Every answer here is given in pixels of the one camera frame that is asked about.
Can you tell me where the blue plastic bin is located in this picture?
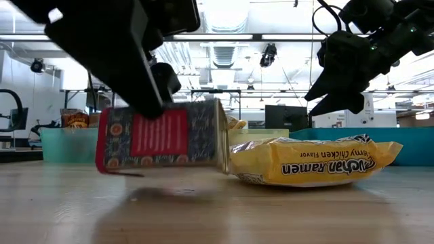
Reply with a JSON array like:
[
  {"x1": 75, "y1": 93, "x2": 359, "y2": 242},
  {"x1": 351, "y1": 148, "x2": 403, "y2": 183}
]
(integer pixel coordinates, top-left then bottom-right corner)
[{"x1": 289, "y1": 127, "x2": 434, "y2": 167}]

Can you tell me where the black background rig frame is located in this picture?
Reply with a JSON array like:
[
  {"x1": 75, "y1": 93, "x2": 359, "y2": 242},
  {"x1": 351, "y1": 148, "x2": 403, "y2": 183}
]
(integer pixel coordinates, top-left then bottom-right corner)
[{"x1": 182, "y1": 88, "x2": 242, "y2": 119}]

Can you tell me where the black computer monitor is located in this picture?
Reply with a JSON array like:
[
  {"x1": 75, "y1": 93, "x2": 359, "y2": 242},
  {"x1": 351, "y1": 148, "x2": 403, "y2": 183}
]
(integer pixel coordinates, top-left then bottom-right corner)
[
  {"x1": 264, "y1": 104, "x2": 313, "y2": 129},
  {"x1": 9, "y1": 107, "x2": 30, "y2": 131}
]

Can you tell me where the green plastic bin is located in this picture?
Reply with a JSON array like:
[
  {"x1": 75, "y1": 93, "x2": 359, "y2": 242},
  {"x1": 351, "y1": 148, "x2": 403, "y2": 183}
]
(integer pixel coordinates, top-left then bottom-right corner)
[{"x1": 40, "y1": 127, "x2": 100, "y2": 163}]

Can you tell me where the black aluminium rig frame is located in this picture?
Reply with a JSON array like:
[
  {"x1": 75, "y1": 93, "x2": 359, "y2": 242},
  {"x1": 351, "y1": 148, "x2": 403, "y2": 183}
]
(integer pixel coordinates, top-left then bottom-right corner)
[{"x1": 0, "y1": 148, "x2": 43, "y2": 163}]

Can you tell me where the yellow Maruchan ramen pack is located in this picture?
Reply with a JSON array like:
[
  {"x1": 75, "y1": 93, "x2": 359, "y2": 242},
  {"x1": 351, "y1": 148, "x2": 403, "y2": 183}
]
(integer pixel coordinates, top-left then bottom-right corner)
[{"x1": 229, "y1": 134, "x2": 404, "y2": 188}]

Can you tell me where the black hanging camera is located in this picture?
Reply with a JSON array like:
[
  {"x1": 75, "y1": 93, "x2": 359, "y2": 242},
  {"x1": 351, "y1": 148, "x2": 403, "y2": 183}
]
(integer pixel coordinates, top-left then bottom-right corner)
[
  {"x1": 259, "y1": 43, "x2": 278, "y2": 68},
  {"x1": 30, "y1": 58, "x2": 45, "y2": 74}
]

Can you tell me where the brown orange snack pouch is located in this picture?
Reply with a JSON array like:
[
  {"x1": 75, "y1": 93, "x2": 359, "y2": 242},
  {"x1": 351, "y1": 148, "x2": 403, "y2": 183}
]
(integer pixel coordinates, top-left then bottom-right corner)
[{"x1": 60, "y1": 108, "x2": 90, "y2": 129}]

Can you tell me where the yellow plastic bin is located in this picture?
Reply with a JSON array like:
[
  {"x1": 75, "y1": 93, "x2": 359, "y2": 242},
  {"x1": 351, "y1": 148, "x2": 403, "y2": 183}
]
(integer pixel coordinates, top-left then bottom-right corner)
[{"x1": 227, "y1": 128, "x2": 290, "y2": 147}]

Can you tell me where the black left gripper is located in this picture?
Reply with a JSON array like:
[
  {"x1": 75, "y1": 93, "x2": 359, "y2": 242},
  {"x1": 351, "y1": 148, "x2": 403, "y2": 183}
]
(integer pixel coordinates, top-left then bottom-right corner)
[{"x1": 9, "y1": 0, "x2": 201, "y2": 119}]

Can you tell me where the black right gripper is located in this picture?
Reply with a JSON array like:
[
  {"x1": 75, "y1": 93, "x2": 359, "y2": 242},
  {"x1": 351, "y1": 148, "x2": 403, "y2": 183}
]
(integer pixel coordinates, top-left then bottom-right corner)
[{"x1": 304, "y1": 32, "x2": 391, "y2": 117}]

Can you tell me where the red small snack packet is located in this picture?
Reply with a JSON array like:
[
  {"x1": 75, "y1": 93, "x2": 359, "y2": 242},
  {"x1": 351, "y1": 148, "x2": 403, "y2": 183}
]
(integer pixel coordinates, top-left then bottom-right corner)
[{"x1": 96, "y1": 98, "x2": 232, "y2": 177}]

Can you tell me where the blue yellow ramen pack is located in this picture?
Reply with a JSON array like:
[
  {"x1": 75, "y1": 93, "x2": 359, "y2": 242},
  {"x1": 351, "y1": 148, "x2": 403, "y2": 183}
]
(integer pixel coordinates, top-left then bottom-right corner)
[{"x1": 226, "y1": 115, "x2": 248, "y2": 130}]

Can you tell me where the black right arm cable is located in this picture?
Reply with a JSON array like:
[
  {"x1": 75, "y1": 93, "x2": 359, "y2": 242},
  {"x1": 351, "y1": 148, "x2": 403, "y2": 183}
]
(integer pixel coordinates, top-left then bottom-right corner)
[{"x1": 311, "y1": 0, "x2": 343, "y2": 38}]

